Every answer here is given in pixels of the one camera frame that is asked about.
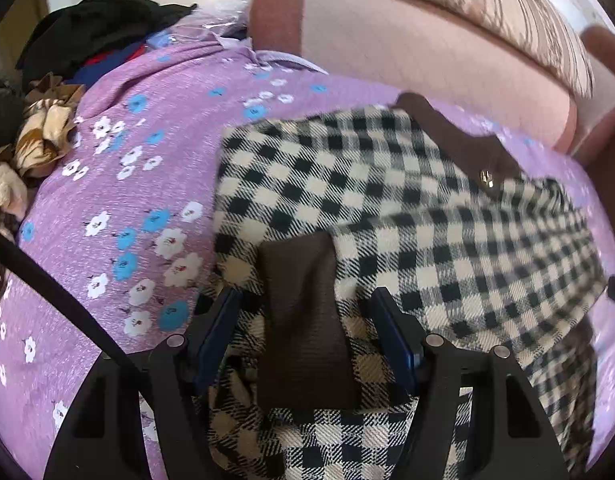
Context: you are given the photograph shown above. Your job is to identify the black clothes pile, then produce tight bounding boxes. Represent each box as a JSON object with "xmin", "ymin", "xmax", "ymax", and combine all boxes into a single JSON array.
[{"xmin": 0, "ymin": 0, "xmax": 195, "ymax": 149}]

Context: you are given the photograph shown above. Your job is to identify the black cream checked jacket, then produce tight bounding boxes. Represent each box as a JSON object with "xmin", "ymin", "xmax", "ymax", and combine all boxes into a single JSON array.
[{"xmin": 208, "ymin": 96, "xmax": 606, "ymax": 479}]

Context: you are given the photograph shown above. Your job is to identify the blue red clothes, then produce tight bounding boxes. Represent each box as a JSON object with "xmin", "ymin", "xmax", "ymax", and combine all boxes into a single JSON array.
[{"xmin": 67, "ymin": 30, "xmax": 174, "ymax": 88}]

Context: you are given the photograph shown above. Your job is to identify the beige brown crumpled clothes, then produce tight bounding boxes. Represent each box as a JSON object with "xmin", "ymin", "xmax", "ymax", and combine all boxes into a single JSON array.
[{"xmin": 0, "ymin": 71, "xmax": 86, "ymax": 306}]

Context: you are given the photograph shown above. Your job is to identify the black cable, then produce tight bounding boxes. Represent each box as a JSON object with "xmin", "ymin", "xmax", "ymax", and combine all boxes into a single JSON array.
[{"xmin": 0, "ymin": 233, "xmax": 138, "ymax": 371}]

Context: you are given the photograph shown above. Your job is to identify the purple floral bed sheet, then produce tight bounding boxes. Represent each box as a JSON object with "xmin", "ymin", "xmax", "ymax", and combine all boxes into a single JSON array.
[{"xmin": 0, "ymin": 34, "xmax": 615, "ymax": 478}]

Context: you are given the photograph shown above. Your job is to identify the brown wooden bed frame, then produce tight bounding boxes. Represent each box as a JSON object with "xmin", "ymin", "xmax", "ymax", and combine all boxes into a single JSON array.
[{"xmin": 572, "ymin": 25, "xmax": 615, "ymax": 226}]

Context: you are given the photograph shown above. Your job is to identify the pink quilted headboard cushion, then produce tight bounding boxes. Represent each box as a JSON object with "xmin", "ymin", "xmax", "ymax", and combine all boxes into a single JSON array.
[{"xmin": 249, "ymin": 0, "xmax": 577, "ymax": 153}]

